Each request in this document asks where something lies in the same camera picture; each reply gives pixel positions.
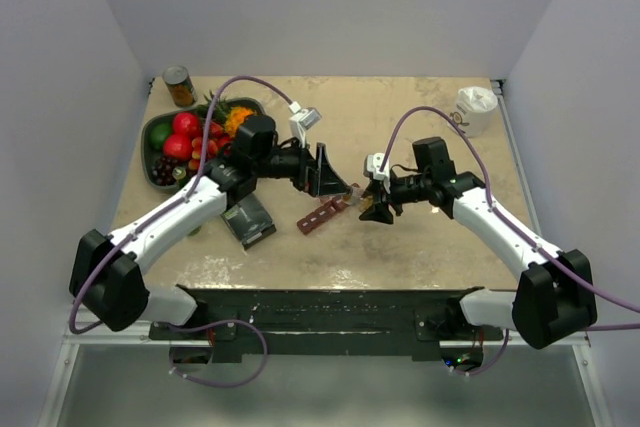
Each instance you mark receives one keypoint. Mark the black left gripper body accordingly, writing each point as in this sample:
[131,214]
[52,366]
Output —
[290,164]

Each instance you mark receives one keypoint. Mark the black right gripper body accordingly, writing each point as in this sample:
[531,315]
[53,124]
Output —
[409,189]

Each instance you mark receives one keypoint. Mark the red weekly pill organizer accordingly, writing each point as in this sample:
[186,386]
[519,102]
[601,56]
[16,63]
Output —
[330,207]

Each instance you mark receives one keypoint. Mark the clear pill bottle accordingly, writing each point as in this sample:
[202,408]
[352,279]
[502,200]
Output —
[357,197]

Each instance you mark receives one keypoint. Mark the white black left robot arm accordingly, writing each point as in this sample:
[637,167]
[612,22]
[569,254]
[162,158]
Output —
[108,271]

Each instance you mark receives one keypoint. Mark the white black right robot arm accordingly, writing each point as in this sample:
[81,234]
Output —
[551,301]

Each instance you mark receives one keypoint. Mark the black razor stand box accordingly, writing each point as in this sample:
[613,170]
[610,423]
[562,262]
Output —
[249,221]

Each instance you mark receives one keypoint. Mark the orange spiky fruit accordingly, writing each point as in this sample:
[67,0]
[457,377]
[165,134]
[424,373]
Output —
[235,118]

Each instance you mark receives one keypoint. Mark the strawberry pile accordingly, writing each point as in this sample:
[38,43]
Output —
[216,143]

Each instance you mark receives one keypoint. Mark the green glass bottle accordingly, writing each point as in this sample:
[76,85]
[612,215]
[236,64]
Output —
[180,176]

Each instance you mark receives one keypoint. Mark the red apple upper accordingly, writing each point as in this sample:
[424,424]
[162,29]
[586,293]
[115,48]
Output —
[187,124]

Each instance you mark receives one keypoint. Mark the red apple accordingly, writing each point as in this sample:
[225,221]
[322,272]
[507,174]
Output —
[178,146]
[187,124]

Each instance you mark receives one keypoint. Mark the red apple lower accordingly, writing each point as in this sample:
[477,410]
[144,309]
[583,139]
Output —
[178,146]

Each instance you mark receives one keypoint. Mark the dark red grape bunch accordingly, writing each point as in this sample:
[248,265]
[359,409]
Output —
[161,171]

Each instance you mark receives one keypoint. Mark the green lime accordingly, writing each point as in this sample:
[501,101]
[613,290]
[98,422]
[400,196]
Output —
[158,135]

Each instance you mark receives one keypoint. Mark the tin can yellow label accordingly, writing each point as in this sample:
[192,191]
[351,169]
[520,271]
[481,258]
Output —
[180,86]

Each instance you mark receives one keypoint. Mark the dark grey fruit tray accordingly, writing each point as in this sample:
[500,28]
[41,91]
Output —
[222,108]

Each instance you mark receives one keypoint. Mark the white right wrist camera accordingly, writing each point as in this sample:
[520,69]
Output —
[374,169]

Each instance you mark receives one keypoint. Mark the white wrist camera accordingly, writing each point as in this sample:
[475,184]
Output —
[374,169]
[301,121]

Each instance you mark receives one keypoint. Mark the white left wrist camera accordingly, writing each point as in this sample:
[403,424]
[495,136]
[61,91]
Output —
[301,121]

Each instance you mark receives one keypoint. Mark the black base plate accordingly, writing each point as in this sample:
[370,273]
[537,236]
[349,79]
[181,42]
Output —
[419,324]

